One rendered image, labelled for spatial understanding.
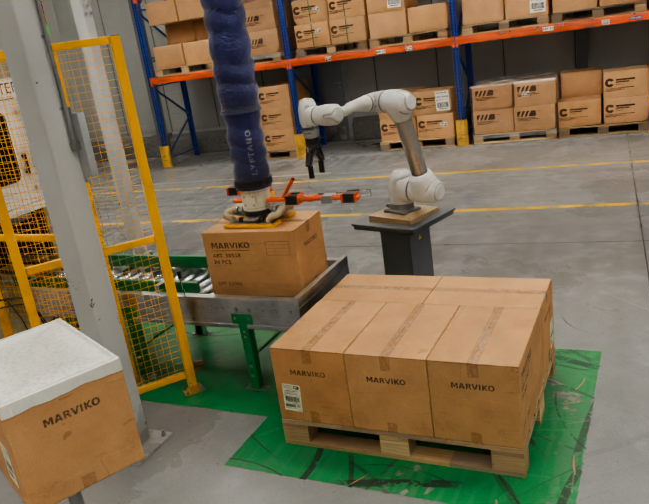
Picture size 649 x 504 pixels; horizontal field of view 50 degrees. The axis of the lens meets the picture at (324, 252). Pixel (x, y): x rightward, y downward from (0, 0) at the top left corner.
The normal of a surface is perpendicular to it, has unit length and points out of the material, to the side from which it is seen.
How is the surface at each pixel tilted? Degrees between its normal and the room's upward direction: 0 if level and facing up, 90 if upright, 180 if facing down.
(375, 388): 90
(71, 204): 90
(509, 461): 90
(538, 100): 91
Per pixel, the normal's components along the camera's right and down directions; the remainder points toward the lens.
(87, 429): 0.63, 0.15
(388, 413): -0.42, 0.33
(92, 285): 0.90, 0.00
